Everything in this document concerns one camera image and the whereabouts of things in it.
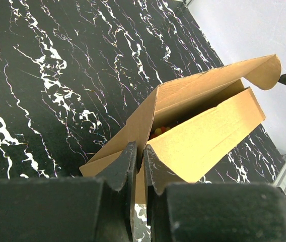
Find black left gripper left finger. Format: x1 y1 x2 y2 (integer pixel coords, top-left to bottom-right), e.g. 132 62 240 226
0 142 137 241

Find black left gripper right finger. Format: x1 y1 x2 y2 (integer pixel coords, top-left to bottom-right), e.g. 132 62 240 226
143 145 286 241

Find red yellow flower toy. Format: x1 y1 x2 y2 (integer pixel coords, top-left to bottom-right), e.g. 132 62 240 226
149 126 171 140

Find brown cardboard box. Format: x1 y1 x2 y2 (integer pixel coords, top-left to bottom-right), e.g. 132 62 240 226
79 54 282 204

